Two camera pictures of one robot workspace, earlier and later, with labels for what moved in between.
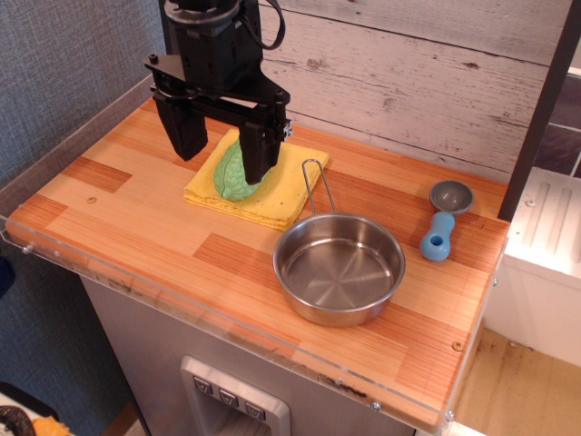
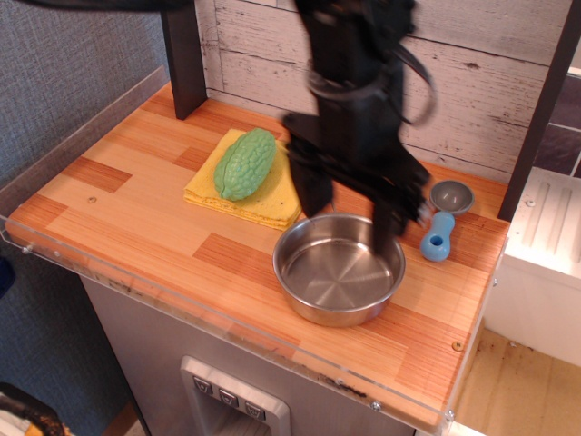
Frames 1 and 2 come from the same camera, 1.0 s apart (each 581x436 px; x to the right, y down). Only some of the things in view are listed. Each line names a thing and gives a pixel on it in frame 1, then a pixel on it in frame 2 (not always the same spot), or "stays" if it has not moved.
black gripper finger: x=260 y=145 → x=391 y=217
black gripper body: x=221 y=64 → x=356 y=133
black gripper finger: x=186 y=126 → x=314 y=182
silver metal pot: x=339 y=269 stays
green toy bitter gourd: x=230 y=175 stays
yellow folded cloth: x=284 y=192 stays
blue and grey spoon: x=448 y=198 stays
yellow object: x=48 y=426 → x=34 y=430
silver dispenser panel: x=225 y=405 stays
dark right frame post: x=542 y=112 stays
